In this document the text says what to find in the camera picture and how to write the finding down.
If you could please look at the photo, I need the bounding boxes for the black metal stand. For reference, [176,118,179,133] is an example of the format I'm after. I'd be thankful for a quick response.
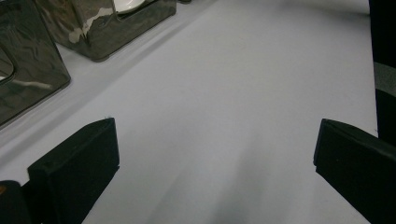
[368,0,396,69]

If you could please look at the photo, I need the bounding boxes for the translucent grey storage bin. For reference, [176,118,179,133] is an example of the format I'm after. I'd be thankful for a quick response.
[0,0,72,127]
[32,0,177,63]

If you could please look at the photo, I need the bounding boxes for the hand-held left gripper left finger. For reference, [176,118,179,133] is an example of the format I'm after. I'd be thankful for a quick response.
[27,117,120,224]

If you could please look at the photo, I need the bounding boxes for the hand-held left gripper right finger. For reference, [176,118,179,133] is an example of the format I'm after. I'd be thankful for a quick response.
[312,118,396,224]

